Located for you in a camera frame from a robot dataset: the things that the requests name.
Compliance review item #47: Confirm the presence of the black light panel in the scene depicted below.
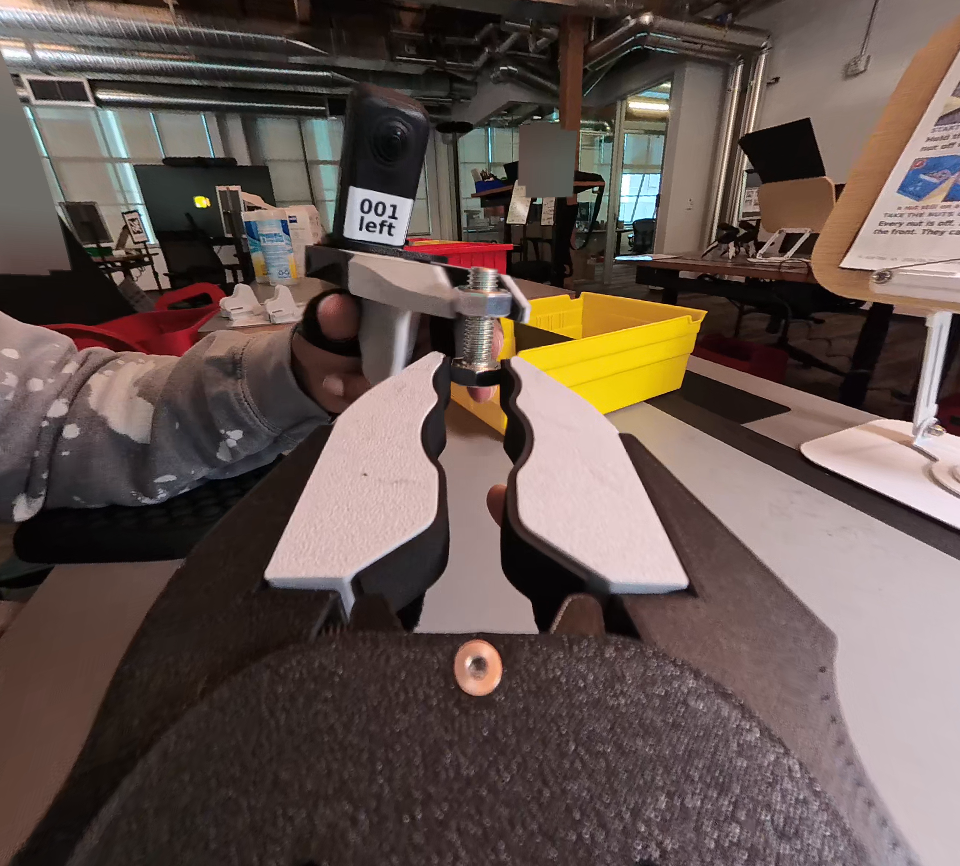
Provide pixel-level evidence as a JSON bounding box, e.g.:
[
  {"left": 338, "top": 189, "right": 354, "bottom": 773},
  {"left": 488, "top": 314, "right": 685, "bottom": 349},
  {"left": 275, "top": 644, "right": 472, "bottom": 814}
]
[{"left": 738, "top": 117, "right": 828, "bottom": 186}]

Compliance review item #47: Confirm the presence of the printed instruction sheet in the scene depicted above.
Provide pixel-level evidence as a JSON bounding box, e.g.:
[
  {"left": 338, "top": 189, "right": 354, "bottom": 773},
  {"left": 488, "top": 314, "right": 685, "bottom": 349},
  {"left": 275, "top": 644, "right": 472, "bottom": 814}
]
[{"left": 840, "top": 74, "right": 960, "bottom": 275}]

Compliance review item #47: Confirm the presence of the spare black gripper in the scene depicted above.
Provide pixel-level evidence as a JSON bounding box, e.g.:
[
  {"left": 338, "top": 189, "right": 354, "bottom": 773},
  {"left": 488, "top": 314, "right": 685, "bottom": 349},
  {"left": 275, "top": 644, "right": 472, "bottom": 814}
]
[{"left": 701, "top": 221, "right": 760, "bottom": 260}]

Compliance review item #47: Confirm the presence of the white cardboard box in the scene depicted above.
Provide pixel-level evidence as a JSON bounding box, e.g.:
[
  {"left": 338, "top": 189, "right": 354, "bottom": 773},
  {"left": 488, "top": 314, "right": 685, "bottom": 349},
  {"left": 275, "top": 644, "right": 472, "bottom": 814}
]
[{"left": 285, "top": 204, "right": 327, "bottom": 252}]

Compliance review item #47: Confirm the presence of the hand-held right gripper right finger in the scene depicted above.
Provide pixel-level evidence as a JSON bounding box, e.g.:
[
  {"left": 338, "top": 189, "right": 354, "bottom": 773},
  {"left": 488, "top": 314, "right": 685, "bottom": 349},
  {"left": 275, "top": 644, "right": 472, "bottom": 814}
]
[{"left": 498, "top": 356, "right": 690, "bottom": 620}]

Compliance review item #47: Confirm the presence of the red plastic storage bin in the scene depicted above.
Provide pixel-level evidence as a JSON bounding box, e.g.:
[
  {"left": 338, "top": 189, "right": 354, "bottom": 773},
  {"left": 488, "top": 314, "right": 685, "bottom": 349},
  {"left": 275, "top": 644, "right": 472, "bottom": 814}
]
[{"left": 405, "top": 239, "right": 517, "bottom": 276}]

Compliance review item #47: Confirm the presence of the black chair armrest pad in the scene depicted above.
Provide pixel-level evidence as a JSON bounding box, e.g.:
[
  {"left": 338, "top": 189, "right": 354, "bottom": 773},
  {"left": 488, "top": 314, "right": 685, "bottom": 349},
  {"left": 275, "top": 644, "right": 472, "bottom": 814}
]
[{"left": 13, "top": 461, "right": 286, "bottom": 566}]

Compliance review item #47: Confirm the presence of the person's left forearm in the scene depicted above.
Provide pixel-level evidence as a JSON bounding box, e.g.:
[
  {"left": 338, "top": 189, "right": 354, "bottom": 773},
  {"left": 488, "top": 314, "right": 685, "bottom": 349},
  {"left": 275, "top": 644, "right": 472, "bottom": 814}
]
[{"left": 0, "top": 311, "right": 331, "bottom": 524}]

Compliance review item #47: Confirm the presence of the black standing desk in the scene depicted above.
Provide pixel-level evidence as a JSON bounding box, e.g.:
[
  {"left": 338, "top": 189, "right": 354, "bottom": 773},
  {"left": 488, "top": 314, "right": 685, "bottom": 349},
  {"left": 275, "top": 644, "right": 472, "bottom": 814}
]
[{"left": 471, "top": 179, "right": 605, "bottom": 286}]

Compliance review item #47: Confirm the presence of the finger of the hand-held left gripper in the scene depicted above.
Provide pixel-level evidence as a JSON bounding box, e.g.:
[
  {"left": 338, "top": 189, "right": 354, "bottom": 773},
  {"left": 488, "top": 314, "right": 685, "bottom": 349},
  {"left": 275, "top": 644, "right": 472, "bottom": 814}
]
[
  {"left": 448, "top": 266, "right": 532, "bottom": 326},
  {"left": 346, "top": 257, "right": 462, "bottom": 318}
]

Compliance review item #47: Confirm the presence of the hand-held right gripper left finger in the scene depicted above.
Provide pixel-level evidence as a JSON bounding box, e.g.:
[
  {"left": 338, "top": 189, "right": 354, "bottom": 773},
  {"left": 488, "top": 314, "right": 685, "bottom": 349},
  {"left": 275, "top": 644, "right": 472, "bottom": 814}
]
[{"left": 264, "top": 350, "right": 453, "bottom": 620}]

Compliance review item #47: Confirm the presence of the red floor bin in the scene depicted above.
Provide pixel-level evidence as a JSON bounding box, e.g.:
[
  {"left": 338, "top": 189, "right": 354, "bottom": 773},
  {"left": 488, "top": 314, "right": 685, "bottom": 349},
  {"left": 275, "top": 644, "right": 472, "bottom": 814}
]
[{"left": 693, "top": 333, "right": 790, "bottom": 385}]

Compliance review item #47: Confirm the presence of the red tote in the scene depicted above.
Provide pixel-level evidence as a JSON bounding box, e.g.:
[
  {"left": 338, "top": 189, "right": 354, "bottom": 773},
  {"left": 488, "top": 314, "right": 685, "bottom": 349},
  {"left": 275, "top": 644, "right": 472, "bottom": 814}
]
[{"left": 43, "top": 283, "right": 226, "bottom": 357}]

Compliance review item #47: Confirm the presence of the wipes canister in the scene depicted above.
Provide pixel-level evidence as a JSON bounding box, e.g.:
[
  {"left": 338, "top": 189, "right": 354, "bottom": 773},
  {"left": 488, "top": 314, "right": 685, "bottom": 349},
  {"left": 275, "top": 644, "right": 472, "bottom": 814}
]
[{"left": 241, "top": 209, "right": 295, "bottom": 286}]

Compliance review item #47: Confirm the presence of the black wall monitor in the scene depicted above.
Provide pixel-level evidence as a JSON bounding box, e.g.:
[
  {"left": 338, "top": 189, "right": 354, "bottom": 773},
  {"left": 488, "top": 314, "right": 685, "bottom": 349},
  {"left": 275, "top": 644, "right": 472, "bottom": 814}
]
[{"left": 133, "top": 164, "right": 279, "bottom": 241}]

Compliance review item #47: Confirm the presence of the white gripper cradle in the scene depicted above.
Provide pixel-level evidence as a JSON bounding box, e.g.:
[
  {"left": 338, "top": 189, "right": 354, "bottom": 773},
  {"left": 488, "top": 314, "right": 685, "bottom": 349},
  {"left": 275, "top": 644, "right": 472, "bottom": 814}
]
[
  {"left": 264, "top": 284, "right": 307, "bottom": 326},
  {"left": 219, "top": 283, "right": 265, "bottom": 324}
]

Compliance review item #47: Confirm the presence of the person's left hand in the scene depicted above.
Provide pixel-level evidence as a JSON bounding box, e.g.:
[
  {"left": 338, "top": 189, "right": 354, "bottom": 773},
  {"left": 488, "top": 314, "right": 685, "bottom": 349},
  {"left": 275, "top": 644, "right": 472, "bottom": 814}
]
[{"left": 288, "top": 287, "right": 370, "bottom": 419}]

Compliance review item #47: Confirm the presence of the small wooden clipboard stand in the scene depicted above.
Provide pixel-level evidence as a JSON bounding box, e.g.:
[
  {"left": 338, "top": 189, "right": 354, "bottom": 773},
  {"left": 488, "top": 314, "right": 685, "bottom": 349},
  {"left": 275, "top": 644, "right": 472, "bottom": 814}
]
[{"left": 753, "top": 176, "right": 837, "bottom": 260}]

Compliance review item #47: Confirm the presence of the steel hex bolt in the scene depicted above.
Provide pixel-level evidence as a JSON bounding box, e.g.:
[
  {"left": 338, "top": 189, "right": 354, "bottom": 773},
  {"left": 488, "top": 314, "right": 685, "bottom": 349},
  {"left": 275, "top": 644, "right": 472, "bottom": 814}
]
[{"left": 450, "top": 268, "right": 502, "bottom": 389}]

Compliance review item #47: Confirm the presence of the instruction sheet on stand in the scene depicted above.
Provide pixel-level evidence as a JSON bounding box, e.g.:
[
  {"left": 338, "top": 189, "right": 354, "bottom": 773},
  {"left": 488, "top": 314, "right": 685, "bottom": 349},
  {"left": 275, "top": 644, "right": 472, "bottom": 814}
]
[{"left": 798, "top": 18, "right": 960, "bottom": 531}]

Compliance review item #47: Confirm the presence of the steel hex nut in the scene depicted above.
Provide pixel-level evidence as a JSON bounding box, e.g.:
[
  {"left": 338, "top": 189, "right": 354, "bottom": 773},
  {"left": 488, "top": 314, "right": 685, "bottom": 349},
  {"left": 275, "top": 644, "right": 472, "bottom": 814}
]
[{"left": 453, "top": 284, "right": 511, "bottom": 318}]

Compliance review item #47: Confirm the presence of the yellow plastic bin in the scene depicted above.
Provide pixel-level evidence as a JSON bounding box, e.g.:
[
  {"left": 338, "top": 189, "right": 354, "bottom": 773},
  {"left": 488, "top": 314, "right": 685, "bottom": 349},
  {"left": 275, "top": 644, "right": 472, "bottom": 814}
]
[{"left": 450, "top": 290, "right": 708, "bottom": 434}]

